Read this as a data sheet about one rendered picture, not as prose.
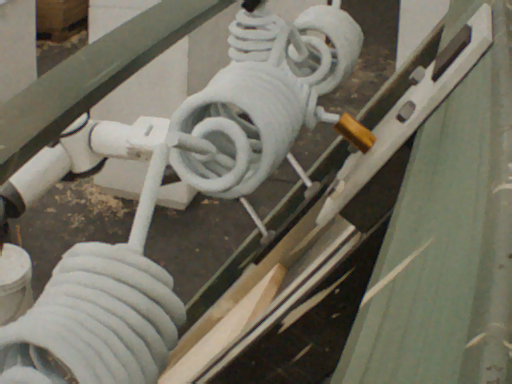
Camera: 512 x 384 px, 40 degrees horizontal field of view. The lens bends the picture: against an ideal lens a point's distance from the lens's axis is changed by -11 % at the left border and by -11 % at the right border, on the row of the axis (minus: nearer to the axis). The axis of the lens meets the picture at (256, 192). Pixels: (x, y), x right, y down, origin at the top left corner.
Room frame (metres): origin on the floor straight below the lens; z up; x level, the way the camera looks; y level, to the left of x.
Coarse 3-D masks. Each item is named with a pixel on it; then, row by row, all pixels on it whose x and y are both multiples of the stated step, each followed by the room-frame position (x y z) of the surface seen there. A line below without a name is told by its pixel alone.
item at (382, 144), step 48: (240, 48) 0.49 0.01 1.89; (480, 48) 0.42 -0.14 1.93; (432, 96) 0.43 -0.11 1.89; (384, 144) 0.45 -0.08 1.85; (336, 192) 0.45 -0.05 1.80; (384, 192) 0.46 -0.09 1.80; (336, 240) 0.52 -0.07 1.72; (288, 288) 0.53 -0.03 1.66; (336, 288) 0.46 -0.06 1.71; (240, 336) 0.53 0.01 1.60; (288, 336) 0.47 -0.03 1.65; (336, 336) 0.46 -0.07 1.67
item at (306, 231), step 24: (312, 216) 0.98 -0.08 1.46; (336, 216) 0.97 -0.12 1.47; (288, 240) 0.99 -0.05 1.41; (312, 240) 0.98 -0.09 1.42; (264, 264) 1.00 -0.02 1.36; (288, 264) 0.99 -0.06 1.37; (240, 288) 1.01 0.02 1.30; (216, 312) 1.02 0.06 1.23; (192, 336) 1.03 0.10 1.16; (168, 360) 1.05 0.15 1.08
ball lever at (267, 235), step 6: (240, 198) 1.08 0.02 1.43; (246, 204) 1.07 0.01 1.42; (252, 210) 1.06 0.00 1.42; (252, 216) 1.05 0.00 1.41; (258, 222) 1.04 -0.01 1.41; (264, 228) 1.03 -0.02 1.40; (264, 234) 1.03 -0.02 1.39; (270, 234) 1.02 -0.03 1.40; (264, 240) 1.02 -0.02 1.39; (270, 240) 1.01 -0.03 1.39; (264, 246) 1.01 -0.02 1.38
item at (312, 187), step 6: (288, 156) 1.05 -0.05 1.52; (294, 162) 1.04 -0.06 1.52; (294, 168) 1.03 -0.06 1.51; (300, 168) 1.03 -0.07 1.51; (300, 174) 1.02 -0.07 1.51; (306, 180) 1.01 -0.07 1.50; (312, 186) 1.00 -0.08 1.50; (318, 186) 1.00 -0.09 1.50; (306, 192) 1.00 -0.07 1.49; (312, 192) 0.99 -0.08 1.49; (306, 198) 1.00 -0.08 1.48
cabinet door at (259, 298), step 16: (272, 272) 0.97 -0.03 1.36; (256, 288) 0.98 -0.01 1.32; (272, 288) 0.93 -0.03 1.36; (240, 304) 0.98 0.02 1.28; (256, 304) 0.88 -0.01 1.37; (224, 320) 0.99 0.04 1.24; (240, 320) 0.88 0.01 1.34; (208, 336) 0.99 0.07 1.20; (224, 336) 0.89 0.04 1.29; (192, 352) 1.00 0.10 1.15; (208, 352) 0.89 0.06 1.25; (176, 368) 1.00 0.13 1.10; (192, 368) 0.89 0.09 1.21
